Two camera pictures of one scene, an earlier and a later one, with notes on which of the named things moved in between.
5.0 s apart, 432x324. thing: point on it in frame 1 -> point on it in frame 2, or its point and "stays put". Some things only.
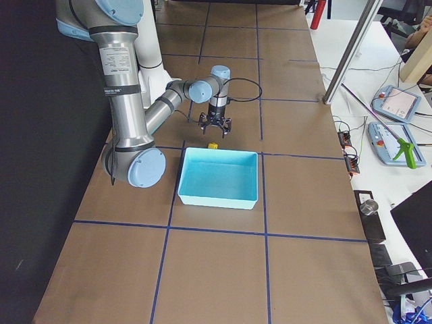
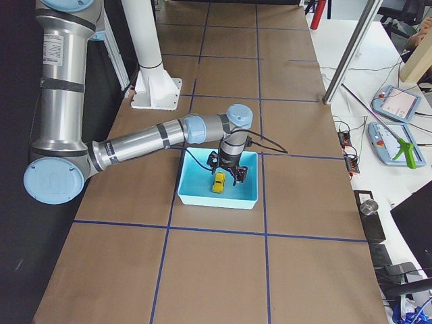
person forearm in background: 412,40 stays put
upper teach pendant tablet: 395,103 stays put
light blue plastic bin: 219,178 stays put
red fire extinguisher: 319,9 stays put
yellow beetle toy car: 212,145 -> 219,182
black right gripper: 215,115 -> 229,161
